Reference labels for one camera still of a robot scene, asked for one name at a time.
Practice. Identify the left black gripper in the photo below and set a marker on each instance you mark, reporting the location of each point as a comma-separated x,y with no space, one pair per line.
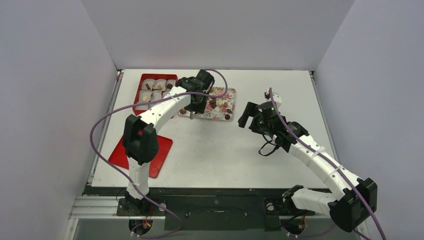
197,109

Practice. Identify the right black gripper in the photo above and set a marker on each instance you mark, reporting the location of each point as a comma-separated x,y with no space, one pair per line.
252,116

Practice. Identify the red box lid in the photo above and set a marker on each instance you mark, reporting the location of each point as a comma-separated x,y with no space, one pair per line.
118,156

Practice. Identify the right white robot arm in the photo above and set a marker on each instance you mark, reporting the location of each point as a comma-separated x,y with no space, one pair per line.
350,200

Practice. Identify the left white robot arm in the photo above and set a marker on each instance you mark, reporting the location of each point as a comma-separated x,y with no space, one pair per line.
140,139

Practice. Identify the red chocolate box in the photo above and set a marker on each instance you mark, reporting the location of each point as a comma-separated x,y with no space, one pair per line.
152,87

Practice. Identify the floral serving tray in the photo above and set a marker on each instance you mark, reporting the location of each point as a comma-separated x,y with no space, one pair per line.
217,108

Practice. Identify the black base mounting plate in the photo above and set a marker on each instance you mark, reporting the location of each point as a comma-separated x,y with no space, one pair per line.
210,209

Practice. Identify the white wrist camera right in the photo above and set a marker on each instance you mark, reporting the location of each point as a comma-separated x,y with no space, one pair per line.
276,97

